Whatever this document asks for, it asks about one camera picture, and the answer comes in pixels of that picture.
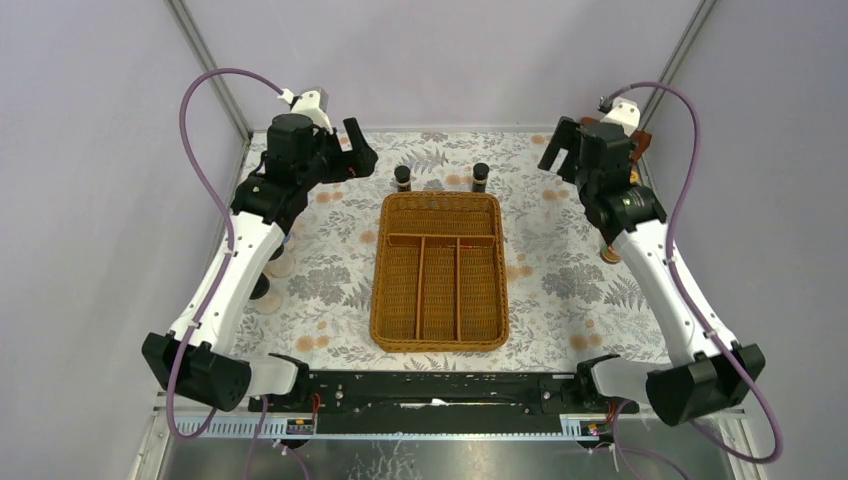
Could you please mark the brown wicker basket tray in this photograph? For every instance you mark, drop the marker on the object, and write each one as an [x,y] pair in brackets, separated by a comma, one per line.
[440,276]

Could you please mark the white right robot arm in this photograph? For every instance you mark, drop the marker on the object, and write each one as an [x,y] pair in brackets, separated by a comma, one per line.
[708,363]

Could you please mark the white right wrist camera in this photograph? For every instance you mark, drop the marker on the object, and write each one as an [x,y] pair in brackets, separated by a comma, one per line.
[622,112]

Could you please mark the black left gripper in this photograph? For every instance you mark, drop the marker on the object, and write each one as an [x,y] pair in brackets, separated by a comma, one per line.
[348,164]

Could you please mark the brown folded cloth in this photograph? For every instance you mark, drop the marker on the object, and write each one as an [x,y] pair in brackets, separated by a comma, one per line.
[641,141]

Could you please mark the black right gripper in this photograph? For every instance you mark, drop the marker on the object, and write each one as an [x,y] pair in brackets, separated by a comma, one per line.
[567,136]

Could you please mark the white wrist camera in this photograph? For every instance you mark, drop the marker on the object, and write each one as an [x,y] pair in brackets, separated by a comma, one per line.
[311,103]
[622,112]

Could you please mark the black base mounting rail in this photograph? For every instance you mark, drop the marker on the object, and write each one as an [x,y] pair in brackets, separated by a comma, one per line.
[361,402]

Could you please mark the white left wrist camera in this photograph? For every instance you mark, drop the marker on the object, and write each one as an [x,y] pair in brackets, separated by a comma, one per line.
[311,103]

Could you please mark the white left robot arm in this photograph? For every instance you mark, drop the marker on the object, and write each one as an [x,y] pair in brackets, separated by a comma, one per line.
[193,358]

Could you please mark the floral table mat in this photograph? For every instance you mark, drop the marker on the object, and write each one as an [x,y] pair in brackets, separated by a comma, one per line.
[566,304]

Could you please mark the black-cap pale spice jar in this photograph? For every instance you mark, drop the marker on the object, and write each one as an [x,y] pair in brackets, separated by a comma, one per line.
[264,298]

